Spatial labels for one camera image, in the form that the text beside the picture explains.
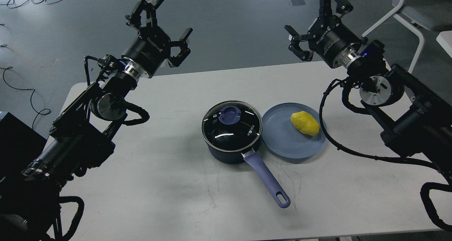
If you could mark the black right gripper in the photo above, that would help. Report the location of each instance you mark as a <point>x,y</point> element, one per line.
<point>327,36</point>

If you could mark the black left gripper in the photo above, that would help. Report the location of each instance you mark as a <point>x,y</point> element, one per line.
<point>152,45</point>

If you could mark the glass pot lid blue knob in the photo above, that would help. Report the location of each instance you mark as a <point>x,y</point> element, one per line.
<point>231,126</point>

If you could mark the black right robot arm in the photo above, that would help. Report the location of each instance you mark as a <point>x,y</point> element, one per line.
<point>415,121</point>

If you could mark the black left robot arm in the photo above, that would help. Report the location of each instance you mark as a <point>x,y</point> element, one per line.
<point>32,208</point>

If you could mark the yellow potato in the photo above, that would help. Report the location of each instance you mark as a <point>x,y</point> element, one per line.
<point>305,123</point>

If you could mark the white metal chair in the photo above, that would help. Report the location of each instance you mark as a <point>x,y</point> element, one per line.
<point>432,15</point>

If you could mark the blue round plate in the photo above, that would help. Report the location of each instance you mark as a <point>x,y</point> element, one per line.
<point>283,139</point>

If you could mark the white table corner at right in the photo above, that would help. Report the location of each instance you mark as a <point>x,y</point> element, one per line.
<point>444,39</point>

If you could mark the black box at left edge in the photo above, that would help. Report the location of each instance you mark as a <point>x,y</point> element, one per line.
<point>19,145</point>

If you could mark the dark blue saucepan with handle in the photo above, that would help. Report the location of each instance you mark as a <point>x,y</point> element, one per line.
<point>251,156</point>

